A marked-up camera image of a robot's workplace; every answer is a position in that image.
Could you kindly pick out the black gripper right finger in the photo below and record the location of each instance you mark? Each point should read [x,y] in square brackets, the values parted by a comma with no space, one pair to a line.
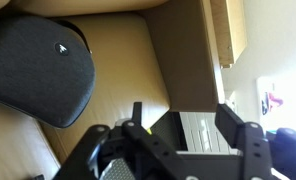
[251,143]

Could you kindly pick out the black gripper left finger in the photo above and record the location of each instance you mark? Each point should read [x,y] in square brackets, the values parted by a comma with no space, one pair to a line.
[134,156]

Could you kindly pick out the dark grey fabric bag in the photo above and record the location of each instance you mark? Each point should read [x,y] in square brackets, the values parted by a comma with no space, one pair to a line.
[38,70]

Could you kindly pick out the brown leather sofa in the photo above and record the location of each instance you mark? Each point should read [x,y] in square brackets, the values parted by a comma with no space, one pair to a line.
[131,66]

